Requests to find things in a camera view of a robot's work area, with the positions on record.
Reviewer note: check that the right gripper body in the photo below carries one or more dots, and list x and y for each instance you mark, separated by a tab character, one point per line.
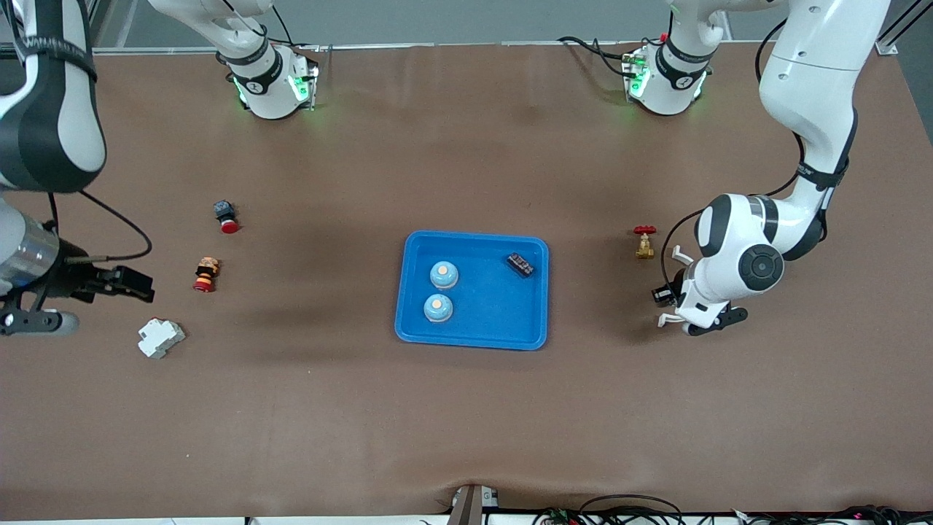
75	278

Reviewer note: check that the black electrolytic capacitor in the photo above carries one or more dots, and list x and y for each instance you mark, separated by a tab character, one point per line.
662	295
520	266

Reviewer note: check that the blue bell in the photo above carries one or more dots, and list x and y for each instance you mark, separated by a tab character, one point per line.
438	309
444	276

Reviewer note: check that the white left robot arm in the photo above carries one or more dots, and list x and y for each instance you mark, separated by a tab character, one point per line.
762	268

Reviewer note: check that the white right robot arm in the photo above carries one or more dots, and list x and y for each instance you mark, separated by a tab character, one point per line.
58	131

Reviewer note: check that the blue plastic tray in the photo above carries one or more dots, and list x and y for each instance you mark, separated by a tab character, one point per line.
488	321

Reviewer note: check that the white circuit breaker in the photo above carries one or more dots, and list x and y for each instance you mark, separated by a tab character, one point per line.
160	338

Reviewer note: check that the red button with orange body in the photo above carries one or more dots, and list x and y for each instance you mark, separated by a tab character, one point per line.
206	275

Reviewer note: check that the red button with dark body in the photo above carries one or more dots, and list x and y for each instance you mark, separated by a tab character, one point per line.
226	215

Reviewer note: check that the brown table mat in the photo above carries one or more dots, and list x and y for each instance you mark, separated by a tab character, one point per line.
466	423

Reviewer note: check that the white curved plastic bracket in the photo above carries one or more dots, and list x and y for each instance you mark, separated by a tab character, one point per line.
681	255

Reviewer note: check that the aluminium frame corner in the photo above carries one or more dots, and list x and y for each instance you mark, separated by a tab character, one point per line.
885	46

